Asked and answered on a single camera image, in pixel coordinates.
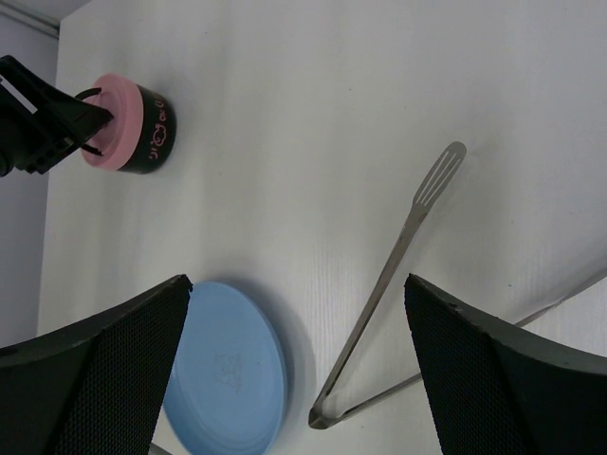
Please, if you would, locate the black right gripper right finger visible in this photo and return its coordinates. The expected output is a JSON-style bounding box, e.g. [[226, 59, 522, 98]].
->
[[404, 275, 606, 454]]

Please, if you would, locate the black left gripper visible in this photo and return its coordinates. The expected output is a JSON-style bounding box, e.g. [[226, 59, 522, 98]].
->
[[1, 55, 113, 177]]

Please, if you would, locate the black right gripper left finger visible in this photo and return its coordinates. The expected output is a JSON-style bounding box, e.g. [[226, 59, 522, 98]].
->
[[1, 275, 193, 454]]

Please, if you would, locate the pink round lid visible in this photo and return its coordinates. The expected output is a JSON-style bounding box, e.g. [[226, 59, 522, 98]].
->
[[82, 73, 144, 171]]

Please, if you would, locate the blue plate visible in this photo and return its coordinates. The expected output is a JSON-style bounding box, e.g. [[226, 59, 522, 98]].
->
[[163, 282, 288, 454]]

